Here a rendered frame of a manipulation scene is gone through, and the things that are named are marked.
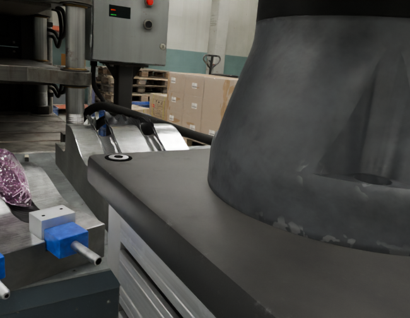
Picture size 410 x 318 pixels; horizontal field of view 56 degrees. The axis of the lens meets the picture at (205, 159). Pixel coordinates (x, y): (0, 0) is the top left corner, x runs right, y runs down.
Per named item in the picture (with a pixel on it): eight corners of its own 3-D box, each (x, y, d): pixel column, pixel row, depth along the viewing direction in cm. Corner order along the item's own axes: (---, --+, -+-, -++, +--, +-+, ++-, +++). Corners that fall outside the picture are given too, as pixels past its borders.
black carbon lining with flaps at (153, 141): (204, 182, 77) (207, 135, 75) (127, 189, 69) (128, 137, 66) (138, 144, 106) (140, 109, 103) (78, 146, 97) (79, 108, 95)
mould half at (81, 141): (242, 221, 77) (250, 156, 74) (115, 243, 63) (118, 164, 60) (144, 158, 118) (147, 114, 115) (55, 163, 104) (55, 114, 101)
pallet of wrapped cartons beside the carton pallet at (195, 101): (258, 152, 513) (267, 81, 490) (213, 158, 462) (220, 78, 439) (200, 134, 602) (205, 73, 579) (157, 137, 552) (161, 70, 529)
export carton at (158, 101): (190, 123, 611) (192, 98, 602) (166, 123, 585) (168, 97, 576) (170, 117, 661) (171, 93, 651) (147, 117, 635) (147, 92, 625)
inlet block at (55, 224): (115, 274, 50) (116, 235, 48) (80, 288, 46) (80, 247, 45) (62, 238, 58) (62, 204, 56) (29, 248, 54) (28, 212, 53)
